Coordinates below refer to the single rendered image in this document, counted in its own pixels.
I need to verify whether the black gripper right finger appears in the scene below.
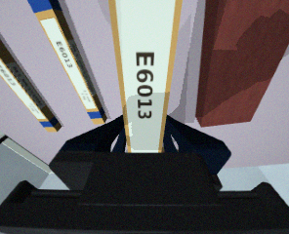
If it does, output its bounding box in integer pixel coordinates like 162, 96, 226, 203
163, 115, 231, 175

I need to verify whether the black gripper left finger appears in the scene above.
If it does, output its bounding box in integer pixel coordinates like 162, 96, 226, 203
59, 114, 127, 152

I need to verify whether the tan box with blue bands and white label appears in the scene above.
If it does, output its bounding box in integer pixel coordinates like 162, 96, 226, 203
27, 0, 107, 125

